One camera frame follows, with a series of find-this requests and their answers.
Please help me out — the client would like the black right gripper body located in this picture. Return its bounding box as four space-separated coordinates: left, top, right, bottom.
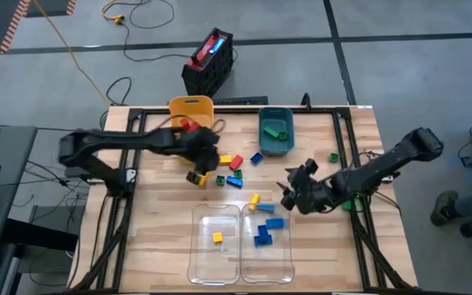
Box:
279 158 323 215

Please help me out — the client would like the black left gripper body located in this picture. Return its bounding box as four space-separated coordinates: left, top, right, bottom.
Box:
186 127 221 186

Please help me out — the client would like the teal plastic bin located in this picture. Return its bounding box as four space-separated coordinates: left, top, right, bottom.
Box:
257 107 296 157

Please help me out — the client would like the yellow plastic bin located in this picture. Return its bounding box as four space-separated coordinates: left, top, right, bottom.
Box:
167 95 216 134

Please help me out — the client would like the black power strip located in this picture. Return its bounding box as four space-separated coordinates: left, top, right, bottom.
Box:
212 96 270 107

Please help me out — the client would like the black plastic crate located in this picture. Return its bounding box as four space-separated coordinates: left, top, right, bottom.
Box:
180 27 236 99

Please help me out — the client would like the clear plastic bin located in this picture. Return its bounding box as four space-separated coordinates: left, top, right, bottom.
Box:
240 202 295 285
186 203 242 286

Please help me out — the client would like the red power unit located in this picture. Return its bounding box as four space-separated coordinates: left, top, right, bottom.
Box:
186 33 228 69

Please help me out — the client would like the person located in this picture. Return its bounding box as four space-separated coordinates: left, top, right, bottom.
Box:
429 186 472 238

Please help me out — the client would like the black floor box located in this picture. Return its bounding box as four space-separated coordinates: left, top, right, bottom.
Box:
5 204 86 252

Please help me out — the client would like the grey desk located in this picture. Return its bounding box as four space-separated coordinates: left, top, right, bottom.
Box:
0 125 39 252

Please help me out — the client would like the white arm base bracket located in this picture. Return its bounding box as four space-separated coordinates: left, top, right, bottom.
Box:
379 171 401 184

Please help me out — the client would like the black looped floor cable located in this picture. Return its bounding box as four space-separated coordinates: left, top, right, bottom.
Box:
105 76 133 107

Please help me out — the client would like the yellow cord plug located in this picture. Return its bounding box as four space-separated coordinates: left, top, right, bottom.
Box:
101 0 127 25

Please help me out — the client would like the yellow extension cord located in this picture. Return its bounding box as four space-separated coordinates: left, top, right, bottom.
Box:
29 0 110 106

